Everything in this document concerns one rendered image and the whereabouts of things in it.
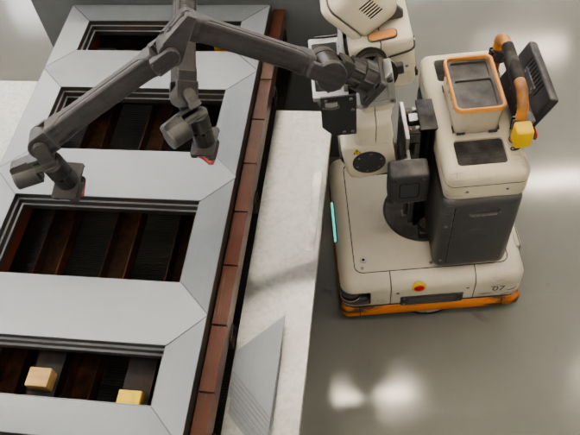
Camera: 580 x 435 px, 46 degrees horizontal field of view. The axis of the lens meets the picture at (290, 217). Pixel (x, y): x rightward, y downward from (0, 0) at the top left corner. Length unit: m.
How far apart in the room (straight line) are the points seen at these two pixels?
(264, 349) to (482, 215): 0.83
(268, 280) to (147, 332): 0.42
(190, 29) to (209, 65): 0.77
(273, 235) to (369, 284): 0.51
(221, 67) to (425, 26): 1.70
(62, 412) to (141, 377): 0.21
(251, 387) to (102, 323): 0.42
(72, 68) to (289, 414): 1.37
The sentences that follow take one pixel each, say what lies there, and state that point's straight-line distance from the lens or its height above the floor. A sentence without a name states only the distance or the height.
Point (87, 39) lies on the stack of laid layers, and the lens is 2.61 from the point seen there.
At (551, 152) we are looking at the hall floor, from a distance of 3.25.
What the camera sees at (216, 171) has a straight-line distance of 2.01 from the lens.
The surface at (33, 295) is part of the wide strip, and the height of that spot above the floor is 0.87.
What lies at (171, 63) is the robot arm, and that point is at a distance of 1.58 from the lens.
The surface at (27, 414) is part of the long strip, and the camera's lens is 1.79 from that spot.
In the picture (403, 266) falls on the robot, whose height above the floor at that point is 0.28.
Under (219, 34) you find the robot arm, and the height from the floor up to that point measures 1.40.
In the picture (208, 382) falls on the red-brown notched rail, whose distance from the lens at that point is 1.72.
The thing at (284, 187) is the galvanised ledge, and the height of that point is 0.68.
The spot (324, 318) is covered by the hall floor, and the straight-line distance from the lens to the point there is 2.68.
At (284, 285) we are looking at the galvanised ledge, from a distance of 1.98.
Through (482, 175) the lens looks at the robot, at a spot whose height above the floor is 0.80.
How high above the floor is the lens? 2.40
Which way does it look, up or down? 55 degrees down
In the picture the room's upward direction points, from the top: 9 degrees counter-clockwise
